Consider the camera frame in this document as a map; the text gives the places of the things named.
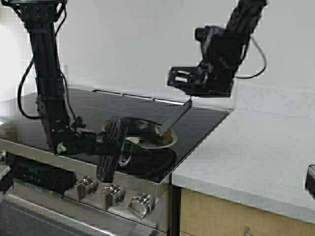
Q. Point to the left silver stove knob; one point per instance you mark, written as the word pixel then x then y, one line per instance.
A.
pixel 85 187

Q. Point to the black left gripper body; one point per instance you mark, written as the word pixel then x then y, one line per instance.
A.
pixel 75 138

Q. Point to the steel frying pan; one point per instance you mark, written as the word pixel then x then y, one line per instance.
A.
pixel 143 144

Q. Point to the silver stove knob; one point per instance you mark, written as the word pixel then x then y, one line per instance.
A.
pixel 85 187
pixel 112 195
pixel 142 204

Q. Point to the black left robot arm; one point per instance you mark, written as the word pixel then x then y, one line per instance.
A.
pixel 52 101

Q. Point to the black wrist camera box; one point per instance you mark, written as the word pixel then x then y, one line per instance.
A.
pixel 188 79

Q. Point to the black object at right edge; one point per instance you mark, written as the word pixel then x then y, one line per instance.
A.
pixel 310 180

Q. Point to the black spatula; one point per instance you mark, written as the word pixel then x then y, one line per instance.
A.
pixel 175 117

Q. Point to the far left stove knob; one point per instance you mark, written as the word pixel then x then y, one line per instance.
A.
pixel 2 157

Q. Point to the middle silver stove knob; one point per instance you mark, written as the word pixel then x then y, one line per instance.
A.
pixel 112 195

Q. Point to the right silver stove knob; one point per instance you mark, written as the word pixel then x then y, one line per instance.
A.
pixel 142 204

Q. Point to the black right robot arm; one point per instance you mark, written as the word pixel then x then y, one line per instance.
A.
pixel 245 16

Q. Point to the wooden cabinet front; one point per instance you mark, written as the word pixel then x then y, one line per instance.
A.
pixel 205 215

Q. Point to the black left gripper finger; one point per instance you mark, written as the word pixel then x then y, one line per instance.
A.
pixel 116 131
pixel 106 167

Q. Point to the silver cabinet handle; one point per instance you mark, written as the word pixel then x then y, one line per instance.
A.
pixel 247 232

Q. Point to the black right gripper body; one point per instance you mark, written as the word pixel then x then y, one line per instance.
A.
pixel 222 51

